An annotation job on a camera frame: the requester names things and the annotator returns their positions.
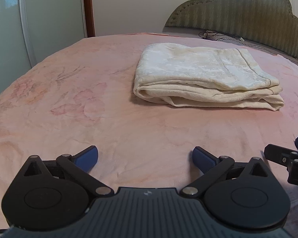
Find brown wooden door frame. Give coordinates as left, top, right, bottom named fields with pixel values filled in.
left=83, top=0, right=96, bottom=38

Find pink floral bed blanket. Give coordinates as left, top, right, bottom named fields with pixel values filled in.
left=0, top=34, right=298, bottom=229

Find cream white pants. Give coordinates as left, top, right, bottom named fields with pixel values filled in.
left=133, top=43, right=284, bottom=111

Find white wardrobe with sliding doors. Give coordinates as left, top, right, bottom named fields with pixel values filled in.
left=0, top=0, right=87, bottom=94

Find olive green padded headboard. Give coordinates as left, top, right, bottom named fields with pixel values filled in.
left=165, top=0, right=298, bottom=59

